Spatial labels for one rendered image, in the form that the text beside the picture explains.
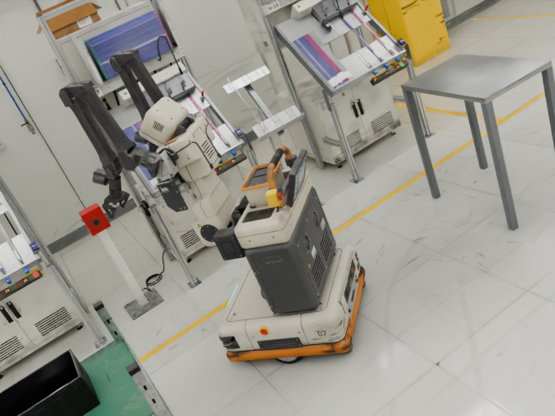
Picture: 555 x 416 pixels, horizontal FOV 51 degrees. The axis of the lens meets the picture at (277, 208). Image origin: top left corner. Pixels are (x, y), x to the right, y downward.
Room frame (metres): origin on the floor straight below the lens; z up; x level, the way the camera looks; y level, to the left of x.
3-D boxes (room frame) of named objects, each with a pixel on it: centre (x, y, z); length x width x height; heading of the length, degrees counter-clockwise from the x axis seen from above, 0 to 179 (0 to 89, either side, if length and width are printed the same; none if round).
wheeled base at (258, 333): (2.59, 0.11, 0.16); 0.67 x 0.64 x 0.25; 64
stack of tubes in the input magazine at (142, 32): (4.08, 0.48, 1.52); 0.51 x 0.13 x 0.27; 110
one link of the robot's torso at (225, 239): (2.61, 0.29, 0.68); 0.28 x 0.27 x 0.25; 154
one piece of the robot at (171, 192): (2.72, 0.38, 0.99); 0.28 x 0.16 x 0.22; 154
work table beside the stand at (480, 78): (3.02, -1.27, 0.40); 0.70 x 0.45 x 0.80; 16
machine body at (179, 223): (4.17, 0.58, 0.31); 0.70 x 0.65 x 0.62; 110
